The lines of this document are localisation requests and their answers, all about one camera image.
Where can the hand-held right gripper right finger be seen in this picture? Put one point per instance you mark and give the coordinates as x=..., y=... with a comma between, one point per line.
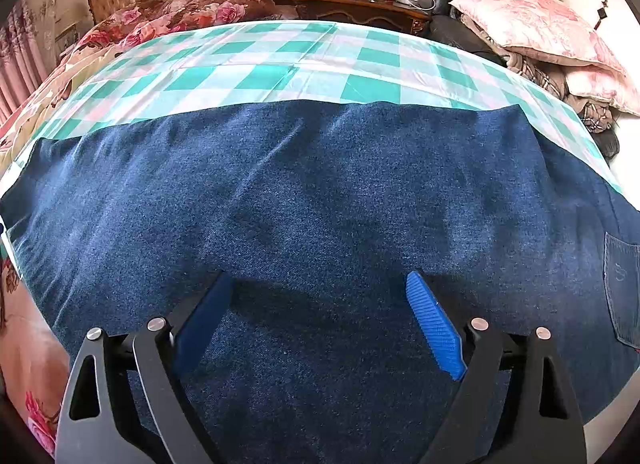
x=435, y=324

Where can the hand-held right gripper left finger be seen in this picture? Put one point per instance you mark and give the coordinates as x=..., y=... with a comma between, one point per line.
x=205, y=314

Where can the blue denim pants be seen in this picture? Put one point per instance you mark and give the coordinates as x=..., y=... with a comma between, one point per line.
x=320, y=204

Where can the green checkered tablecloth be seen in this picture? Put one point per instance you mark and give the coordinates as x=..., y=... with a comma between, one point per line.
x=250, y=74

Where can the plaid blanket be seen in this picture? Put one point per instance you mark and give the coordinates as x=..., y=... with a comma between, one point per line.
x=595, y=117

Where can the small pink floral pillow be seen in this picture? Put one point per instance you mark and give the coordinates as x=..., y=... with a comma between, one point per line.
x=605, y=87

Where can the floral blanket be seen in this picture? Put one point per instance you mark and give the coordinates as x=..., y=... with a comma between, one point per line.
x=165, y=14

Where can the pink curtain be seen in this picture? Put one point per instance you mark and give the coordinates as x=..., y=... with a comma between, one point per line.
x=20, y=59

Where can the large pink floral pillow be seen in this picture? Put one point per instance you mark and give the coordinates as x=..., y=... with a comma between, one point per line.
x=540, y=24

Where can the dark wooden nightstand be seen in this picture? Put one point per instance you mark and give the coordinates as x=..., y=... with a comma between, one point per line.
x=360, y=9

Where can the dark tassel ornament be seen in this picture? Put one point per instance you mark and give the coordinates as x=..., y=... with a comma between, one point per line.
x=602, y=9

